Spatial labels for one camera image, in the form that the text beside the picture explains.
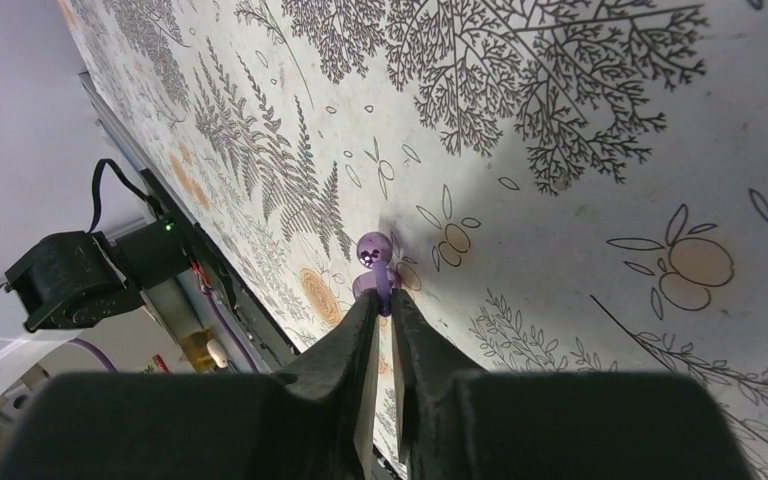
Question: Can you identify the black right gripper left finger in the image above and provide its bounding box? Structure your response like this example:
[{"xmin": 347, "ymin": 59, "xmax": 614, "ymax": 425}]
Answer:
[{"xmin": 0, "ymin": 290, "xmax": 380, "ymax": 479}]

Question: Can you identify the purple earbud pair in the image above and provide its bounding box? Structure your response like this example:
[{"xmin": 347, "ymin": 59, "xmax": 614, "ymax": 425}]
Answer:
[{"xmin": 352, "ymin": 231, "xmax": 401, "ymax": 317}]

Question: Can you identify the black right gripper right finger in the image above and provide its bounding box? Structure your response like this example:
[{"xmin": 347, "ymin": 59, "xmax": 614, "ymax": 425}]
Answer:
[{"xmin": 391, "ymin": 289, "xmax": 752, "ymax": 479}]

